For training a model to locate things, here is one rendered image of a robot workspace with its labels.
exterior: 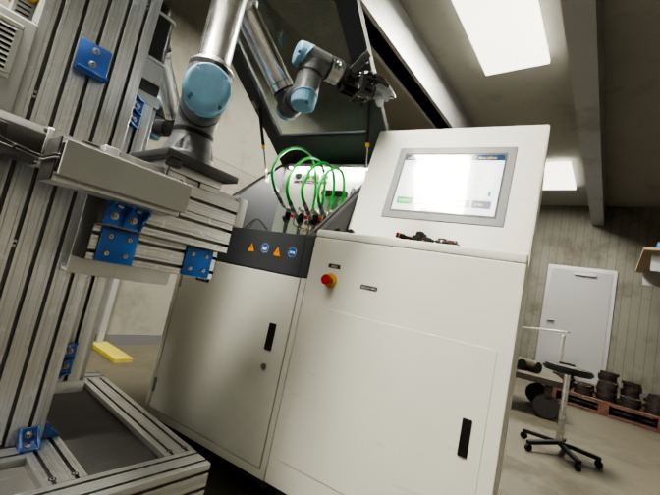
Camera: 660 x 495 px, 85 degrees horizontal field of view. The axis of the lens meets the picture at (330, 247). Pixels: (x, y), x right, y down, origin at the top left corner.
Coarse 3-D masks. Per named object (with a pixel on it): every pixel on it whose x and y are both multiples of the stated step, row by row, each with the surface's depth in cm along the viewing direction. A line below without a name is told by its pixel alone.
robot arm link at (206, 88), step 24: (216, 0) 94; (240, 0) 96; (216, 24) 93; (240, 24) 98; (216, 48) 93; (192, 72) 88; (216, 72) 90; (192, 96) 88; (216, 96) 91; (192, 120) 99; (216, 120) 100
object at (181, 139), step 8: (176, 128) 102; (184, 128) 101; (192, 128) 102; (176, 136) 101; (184, 136) 101; (192, 136) 101; (200, 136) 103; (208, 136) 105; (168, 144) 100; (176, 144) 100; (184, 144) 101; (192, 144) 101; (200, 144) 102; (208, 144) 105; (184, 152) 99; (192, 152) 100; (200, 152) 102; (208, 152) 104; (200, 160) 101; (208, 160) 104
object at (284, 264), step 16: (240, 240) 153; (256, 240) 148; (272, 240) 145; (288, 240) 141; (304, 240) 137; (224, 256) 155; (240, 256) 151; (256, 256) 147; (272, 256) 143; (288, 256) 139; (288, 272) 138
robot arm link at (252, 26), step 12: (252, 0) 110; (252, 12) 111; (252, 24) 111; (264, 24) 113; (252, 36) 112; (264, 36) 112; (252, 48) 114; (264, 48) 112; (276, 48) 115; (264, 60) 113; (276, 60) 114; (264, 72) 115; (276, 72) 114; (276, 84) 115; (288, 84) 116; (276, 96) 117; (276, 108) 122; (288, 108) 115; (288, 120) 124
